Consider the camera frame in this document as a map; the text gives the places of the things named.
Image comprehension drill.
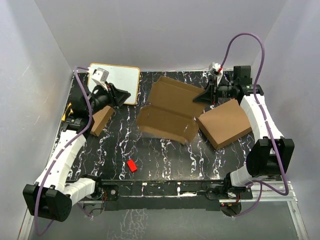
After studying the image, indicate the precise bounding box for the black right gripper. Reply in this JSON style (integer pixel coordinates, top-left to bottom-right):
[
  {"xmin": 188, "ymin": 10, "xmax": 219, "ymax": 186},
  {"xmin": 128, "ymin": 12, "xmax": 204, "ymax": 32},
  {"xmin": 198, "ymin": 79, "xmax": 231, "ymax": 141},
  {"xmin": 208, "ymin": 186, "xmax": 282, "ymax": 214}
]
[{"xmin": 193, "ymin": 75, "xmax": 238, "ymax": 106}]

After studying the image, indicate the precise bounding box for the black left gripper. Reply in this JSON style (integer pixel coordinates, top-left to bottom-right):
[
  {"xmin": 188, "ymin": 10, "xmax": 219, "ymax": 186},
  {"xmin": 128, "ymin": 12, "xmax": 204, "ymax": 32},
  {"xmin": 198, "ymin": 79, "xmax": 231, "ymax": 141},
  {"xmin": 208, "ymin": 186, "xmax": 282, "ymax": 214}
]
[{"xmin": 86, "ymin": 82, "xmax": 131, "ymax": 116}]

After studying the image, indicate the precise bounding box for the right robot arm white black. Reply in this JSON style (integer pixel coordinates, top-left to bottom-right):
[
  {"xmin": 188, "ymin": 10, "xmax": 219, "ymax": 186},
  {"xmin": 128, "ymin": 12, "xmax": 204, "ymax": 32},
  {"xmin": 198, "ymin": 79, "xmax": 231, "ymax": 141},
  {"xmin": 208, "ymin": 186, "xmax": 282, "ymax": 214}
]
[{"xmin": 193, "ymin": 62, "xmax": 295, "ymax": 199}]

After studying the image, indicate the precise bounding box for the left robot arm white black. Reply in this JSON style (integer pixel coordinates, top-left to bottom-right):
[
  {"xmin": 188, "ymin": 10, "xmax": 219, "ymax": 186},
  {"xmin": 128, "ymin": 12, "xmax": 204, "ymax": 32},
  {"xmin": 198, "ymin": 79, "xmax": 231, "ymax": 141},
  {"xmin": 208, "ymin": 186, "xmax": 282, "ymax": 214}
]
[{"xmin": 22, "ymin": 83, "xmax": 131, "ymax": 222}]

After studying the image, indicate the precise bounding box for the small brown cardboard box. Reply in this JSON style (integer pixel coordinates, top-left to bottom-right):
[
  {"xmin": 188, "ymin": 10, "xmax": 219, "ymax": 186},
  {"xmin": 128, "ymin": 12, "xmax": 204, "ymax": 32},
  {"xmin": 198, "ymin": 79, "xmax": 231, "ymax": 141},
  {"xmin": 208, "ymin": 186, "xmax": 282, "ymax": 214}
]
[{"xmin": 90, "ymin": 106, "xmax": 114, "ymax": 137}]

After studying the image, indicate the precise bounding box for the closed brown cardboard box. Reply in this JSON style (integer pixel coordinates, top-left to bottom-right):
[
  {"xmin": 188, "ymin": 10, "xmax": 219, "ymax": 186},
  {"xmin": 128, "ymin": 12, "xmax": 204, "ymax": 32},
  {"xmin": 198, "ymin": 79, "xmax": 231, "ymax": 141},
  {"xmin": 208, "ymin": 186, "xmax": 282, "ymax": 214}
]
[{"xmin": 196, "ymin": 99, "xmax": 252, "ymax": 150}]

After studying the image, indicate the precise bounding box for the yellow booklet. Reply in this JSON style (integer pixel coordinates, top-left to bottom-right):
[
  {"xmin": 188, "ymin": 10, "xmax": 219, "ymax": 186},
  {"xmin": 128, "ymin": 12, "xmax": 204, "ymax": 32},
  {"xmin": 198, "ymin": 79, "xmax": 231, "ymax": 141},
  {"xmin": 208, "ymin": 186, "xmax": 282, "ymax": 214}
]
[{"xmin": 61, "ymin": 102, "xmax": 73, "ymax": 122}]

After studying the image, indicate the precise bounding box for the small red block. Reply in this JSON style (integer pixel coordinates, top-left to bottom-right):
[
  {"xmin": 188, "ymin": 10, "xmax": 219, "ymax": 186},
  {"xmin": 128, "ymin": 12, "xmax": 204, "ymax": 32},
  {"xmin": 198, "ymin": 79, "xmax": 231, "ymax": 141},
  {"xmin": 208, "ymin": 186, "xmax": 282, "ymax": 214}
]
[{"xmin": 126, "ymin": 159, "xmax": 138, "ymax": 173}]

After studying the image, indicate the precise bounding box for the white board yellow frame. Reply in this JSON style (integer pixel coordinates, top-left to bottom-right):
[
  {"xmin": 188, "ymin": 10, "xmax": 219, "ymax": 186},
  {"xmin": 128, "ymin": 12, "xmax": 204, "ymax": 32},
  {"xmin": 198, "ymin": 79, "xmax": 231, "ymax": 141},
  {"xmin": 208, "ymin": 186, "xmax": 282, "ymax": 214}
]
[{"xmin": 89, "ymin": 63, "xmax": 140, "ymax": 105}]

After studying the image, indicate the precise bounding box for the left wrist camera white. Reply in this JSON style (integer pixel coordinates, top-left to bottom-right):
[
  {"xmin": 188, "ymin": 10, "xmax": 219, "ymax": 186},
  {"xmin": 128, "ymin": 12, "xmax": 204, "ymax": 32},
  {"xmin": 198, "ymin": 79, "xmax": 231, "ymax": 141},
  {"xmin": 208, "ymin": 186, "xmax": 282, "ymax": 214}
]
[{"xmin": 87, "ymin": 67, "xmax": 109, "ymax": 88}]

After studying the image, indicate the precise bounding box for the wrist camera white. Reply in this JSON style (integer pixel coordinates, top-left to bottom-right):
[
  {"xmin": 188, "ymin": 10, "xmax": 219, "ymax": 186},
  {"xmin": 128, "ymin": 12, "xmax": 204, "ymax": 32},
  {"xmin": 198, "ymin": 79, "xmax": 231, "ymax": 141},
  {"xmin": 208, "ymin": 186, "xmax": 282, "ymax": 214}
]
[
  {"xmin": 208, "ymin": 62, "xmax": 224, "ymax": 86},
  {"xmin": 87, "ymin": 67, "xmax": 109, "ymax": 88}
]

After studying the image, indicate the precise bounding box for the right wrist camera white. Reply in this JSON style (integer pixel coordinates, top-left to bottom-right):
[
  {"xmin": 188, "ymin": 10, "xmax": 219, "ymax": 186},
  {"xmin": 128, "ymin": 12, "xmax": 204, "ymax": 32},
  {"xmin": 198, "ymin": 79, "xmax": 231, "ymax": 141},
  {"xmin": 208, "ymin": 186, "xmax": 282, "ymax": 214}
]
[{"xmin": 208, "ymin": 62, "xmax": 224, "ymax": 86}]

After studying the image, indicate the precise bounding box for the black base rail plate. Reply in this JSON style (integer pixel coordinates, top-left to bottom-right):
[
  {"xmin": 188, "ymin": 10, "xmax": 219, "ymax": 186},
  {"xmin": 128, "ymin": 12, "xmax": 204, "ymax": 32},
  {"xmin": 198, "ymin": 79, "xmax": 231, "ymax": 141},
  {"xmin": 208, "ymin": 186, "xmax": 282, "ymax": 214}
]
[{"xmin": 100, "ymin": 180, "xmax": 253, "ymax": 211}]

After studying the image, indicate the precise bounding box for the aluminium frame rail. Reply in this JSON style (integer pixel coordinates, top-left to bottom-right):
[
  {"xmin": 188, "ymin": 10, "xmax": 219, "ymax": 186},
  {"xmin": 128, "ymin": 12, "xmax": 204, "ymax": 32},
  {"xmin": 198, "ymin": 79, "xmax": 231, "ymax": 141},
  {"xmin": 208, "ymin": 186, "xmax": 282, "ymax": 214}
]
[{"xmin": 24, "ymin": 181, "xmax": 309, "ymax": 240}]

